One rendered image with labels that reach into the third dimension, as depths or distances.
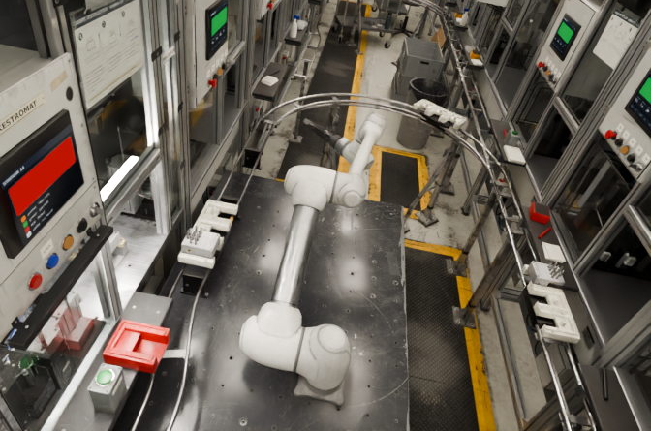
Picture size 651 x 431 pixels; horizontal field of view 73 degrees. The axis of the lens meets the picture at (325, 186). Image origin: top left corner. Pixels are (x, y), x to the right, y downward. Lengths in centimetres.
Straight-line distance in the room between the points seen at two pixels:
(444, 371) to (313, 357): 135
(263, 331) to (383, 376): 54
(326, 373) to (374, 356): 34
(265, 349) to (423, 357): 139
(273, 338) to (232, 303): 41
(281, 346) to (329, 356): 17
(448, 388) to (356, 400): 105
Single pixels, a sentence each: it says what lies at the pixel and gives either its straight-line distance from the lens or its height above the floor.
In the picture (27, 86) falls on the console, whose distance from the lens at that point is 100.
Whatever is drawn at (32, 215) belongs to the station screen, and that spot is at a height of 159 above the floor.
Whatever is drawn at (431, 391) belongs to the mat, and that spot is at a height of 1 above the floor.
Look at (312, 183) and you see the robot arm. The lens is 168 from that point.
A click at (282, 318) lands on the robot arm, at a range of 160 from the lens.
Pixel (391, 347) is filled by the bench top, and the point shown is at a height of 68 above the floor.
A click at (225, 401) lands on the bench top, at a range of 175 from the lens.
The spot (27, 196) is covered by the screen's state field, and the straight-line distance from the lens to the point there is 101.
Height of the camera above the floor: 226
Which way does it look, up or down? 38 degrees down
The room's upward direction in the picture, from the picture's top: 12 degrees clockwise
